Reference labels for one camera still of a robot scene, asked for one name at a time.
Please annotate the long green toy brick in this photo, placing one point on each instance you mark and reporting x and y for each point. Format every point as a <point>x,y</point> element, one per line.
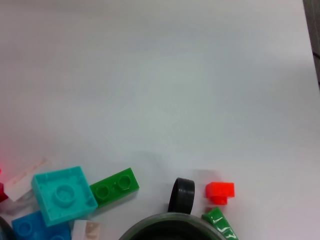
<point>112,187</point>

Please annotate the small green toy brick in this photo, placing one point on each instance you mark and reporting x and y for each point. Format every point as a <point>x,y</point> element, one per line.
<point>221,225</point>

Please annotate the small red toy brick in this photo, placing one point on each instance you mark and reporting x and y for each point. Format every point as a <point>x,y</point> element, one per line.
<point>220,191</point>

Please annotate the blue toy brick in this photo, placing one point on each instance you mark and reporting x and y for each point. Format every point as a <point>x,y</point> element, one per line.
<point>27,227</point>

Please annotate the dark red toy brick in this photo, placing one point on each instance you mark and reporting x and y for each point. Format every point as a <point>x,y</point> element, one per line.
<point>3,192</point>

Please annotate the teal square toy brick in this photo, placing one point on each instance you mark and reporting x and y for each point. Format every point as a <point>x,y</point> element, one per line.
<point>62,195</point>

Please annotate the glass teacup black sleeve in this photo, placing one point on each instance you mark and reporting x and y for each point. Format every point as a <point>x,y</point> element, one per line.
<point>181,195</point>

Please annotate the clear translucent toy brick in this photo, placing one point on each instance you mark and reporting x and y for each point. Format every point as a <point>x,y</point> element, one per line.
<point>22,182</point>

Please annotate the white toy brick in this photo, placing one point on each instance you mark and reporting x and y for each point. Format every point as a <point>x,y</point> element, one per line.
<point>86,230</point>

